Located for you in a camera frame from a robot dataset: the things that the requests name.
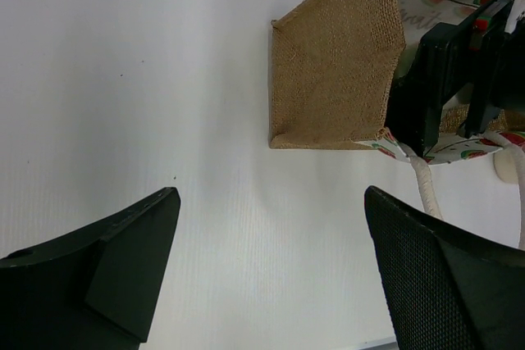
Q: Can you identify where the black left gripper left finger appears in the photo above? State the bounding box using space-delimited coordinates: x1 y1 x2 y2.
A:
1 187 180 349

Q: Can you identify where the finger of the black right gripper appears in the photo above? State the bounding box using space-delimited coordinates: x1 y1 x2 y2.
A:
458 0 524 137
386 21 476 157

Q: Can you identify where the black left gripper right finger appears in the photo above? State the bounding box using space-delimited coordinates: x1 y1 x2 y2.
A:
364 186 524 349

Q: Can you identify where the watermelon print canvas bag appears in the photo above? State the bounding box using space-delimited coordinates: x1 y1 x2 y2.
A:
268 0 525 222

